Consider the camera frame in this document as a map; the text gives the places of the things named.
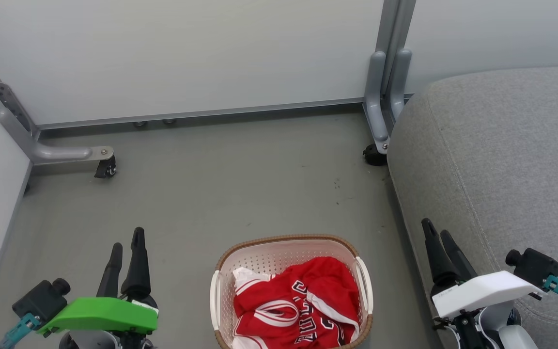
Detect grey fabric sofa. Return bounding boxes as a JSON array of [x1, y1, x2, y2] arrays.
[[387, 64, 558, 349]]

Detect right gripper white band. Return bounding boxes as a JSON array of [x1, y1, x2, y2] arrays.
[[421, 218, 544, 349]]

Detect black caster wheel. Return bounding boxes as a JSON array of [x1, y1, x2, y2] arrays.
[[362, 144, 388, 167], [94, 155, 117, 179]]

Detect red Bulls basketball jersey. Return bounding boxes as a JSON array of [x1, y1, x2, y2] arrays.
[[232, 267, 353, 349]]

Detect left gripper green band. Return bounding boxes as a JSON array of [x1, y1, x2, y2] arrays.
[[37, 227, 159, 349]]

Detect red shorts with white stripe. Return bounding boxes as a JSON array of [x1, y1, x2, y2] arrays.
[[279, 256, 361, 340]]

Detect white perforated laundry basket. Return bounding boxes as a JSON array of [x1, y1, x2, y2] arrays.
[[210, 234, 374, 349]]

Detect grey partition bottom rail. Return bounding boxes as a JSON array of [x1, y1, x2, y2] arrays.
[[37, 97, 366, 130]]

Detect grey partition frame foot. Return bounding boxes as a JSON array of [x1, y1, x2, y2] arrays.
[[0, 34, 115, 166], [362, 0, 416, 155]]

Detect teal left camera connector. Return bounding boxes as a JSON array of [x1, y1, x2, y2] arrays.
[[0, 313, 42, 349]]

